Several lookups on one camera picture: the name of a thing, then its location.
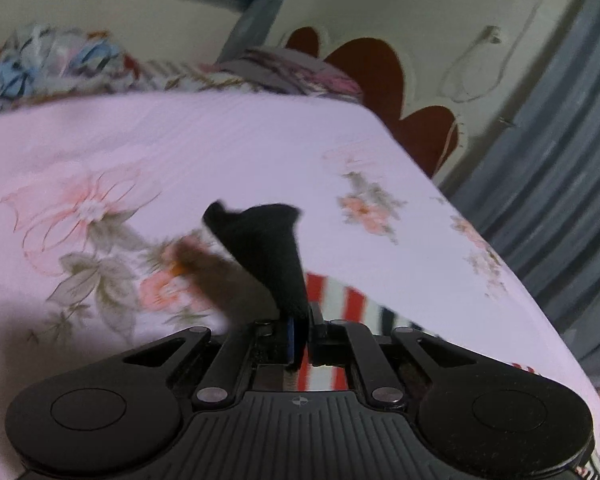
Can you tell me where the thin wall cable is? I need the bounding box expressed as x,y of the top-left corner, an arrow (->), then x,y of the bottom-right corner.
439,24 -> 505,105

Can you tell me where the red heart-shaped headboard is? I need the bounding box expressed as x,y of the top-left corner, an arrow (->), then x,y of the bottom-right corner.
280,25 -> 470,181

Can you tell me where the pink floral bed sheet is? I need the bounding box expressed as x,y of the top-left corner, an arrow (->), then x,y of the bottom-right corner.
0,87 -> 600,480

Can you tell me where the striped knit sweater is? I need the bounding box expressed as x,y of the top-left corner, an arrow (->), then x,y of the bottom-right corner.
202,202 -> 600,480

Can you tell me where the floral pillow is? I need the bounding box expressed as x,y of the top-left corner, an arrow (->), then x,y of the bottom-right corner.
0,22 -> 148,113

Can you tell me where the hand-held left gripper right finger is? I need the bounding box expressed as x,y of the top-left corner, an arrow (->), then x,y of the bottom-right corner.
307,305 -> 483,408

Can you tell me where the grey curtain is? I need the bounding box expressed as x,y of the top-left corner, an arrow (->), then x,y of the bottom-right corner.
430,0 -> 600,391

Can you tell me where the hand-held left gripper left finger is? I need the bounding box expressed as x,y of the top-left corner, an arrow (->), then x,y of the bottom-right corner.
122,316 -> 302,408

